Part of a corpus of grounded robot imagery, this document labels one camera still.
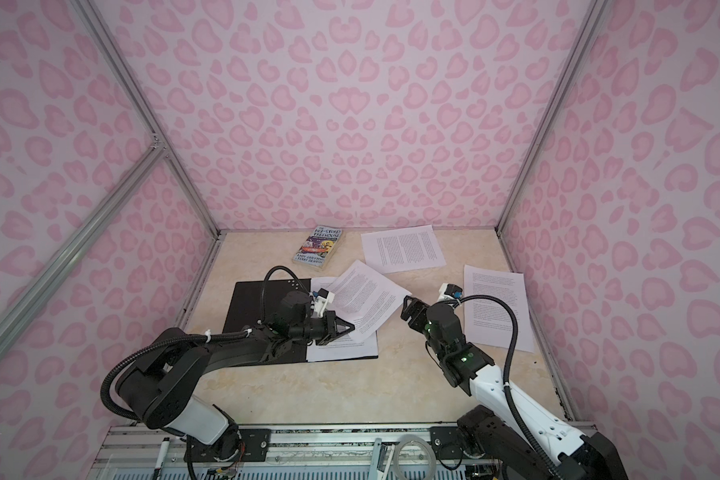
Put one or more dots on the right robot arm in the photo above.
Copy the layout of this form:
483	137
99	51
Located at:
507	424

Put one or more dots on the colourful paperback book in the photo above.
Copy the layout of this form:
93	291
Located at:
318	248

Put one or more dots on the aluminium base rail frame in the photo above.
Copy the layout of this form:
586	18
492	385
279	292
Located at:
294	451

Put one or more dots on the printed sheet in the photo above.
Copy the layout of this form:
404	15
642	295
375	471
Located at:
366	299
402	250
487	322
344	348

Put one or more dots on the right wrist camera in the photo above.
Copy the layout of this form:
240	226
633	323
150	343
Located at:
450	293

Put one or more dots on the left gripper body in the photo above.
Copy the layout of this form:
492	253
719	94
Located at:
312	329

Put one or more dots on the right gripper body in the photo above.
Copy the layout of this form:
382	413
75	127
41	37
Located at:
436	346

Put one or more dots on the black white marker pen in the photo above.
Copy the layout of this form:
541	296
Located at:
160	459

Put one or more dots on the clear tube coil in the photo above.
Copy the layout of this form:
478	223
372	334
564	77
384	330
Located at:
413	452

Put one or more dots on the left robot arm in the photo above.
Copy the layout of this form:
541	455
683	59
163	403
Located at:
156	385

